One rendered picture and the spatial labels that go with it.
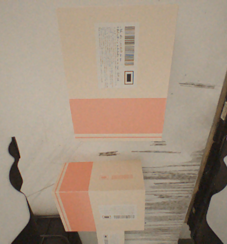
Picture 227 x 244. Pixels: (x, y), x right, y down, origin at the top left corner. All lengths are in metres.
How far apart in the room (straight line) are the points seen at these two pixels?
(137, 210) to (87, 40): 0.29
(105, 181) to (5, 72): 0.25
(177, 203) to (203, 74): 0.31
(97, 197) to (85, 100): 0.18
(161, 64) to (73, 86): 0.10
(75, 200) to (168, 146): 0.20
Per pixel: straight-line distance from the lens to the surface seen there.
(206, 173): 1.24
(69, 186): 0.34
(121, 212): 0.37
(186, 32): 0.29
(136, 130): 0.24
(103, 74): 0.21
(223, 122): 1.03
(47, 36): 0.30
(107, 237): 0.47
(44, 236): 0.50
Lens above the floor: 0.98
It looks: 61 degrees down
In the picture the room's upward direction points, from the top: 177 degrees counter-clockwise
